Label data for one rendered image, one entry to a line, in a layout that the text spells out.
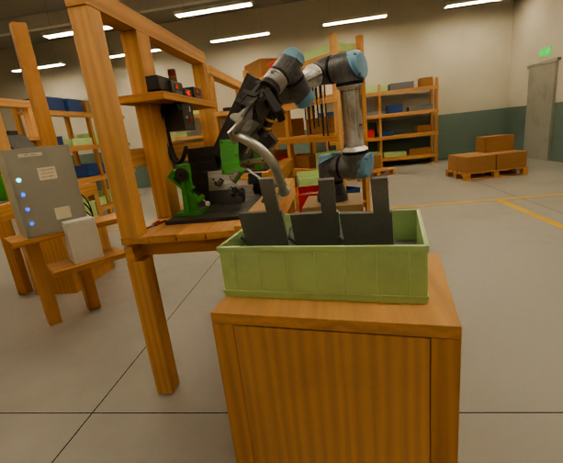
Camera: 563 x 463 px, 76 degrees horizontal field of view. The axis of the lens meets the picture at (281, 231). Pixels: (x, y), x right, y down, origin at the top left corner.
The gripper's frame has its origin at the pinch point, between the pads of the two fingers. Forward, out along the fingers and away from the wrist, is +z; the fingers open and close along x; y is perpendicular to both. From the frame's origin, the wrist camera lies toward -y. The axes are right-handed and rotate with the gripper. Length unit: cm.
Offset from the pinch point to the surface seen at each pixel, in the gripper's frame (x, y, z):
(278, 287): -21.7, -29.9, 31.4
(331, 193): -9.8, -32.3, 1.4
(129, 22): -9, 106, -38
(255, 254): -14.7, -20.6, 27.3
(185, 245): -63, 40, 34
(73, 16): 13, 94, -14
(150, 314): -76, 42, 71
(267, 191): -9.2, -14.6, 9.5
